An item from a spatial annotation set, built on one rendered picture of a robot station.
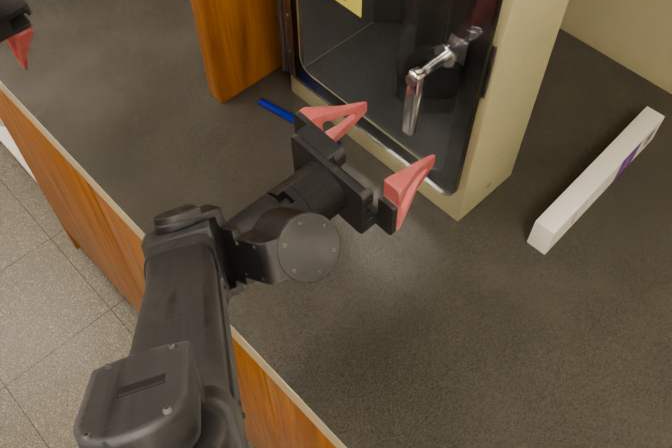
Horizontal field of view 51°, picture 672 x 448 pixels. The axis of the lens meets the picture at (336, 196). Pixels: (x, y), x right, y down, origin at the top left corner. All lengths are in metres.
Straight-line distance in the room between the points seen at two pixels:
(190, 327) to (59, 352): 1.57
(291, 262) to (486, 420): 0.33
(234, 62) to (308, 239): 0.49
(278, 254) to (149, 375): 0.30
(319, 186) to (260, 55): 0.43
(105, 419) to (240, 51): 0.80
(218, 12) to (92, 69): 0.27
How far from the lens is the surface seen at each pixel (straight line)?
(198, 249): 0.56
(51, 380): 1.95
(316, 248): 0.58
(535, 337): 0.86
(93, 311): 2.00
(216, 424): 0.26
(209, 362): 0.35
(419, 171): 0.68
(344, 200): 0.67
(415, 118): 0.74
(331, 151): 0.67
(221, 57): 0.99
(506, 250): 0.91
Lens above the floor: 1.70
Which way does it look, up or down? 54 degrees down
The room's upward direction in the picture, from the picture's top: straight up
